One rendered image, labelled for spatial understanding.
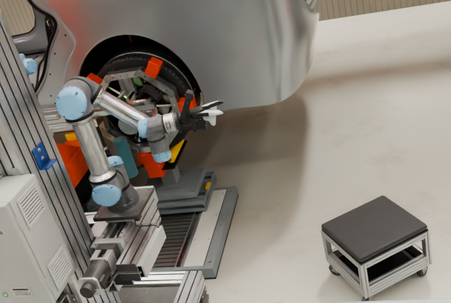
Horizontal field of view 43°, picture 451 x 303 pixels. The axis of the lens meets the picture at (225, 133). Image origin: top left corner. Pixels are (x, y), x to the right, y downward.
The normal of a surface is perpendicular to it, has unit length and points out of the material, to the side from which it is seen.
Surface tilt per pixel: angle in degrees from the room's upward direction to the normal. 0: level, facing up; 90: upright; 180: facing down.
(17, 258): 88
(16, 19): 90
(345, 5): 90
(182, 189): 0
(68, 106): 82
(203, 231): 0
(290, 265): 0
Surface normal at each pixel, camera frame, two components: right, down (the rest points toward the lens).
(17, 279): -0.21, 0.48
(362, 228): -0.22, -0.87
